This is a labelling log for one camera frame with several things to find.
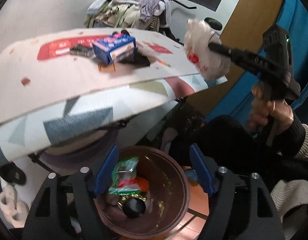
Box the green snack wrapper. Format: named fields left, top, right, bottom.
left=108, top=157, right=140, bottom=195

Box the black slipper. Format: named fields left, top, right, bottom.
left=0, top=162, right=27, bottom=186

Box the blue white tissue box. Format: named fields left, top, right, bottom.
left=93, top=30, right=138, bottom=66

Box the small dark patterned box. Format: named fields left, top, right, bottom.
left=70, top=44, right=94, bottom=58

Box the brown trash bin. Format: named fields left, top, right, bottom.
left=94, top=146, right=190, bottom=239

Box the black round lid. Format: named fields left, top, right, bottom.
left=122, top=198, right=146, bottom=219

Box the beige fuzzy slipper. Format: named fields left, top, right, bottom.
left=0, top=185, right=29, bottom=229

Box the person right hand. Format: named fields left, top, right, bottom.
left=246, top=83, right=294, bottom=134

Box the patterned play mat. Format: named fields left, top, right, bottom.
left=0, top=28, right=226, bottom=166

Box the pile of clothes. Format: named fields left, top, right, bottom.
left=84, top=0, right=171, bottom=32

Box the white plastic bag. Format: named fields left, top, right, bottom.
left=184, top=19, right=231, bottom=80

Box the gold foil wrapper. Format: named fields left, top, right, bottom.
left=117, top=194, right=154, bottom=219

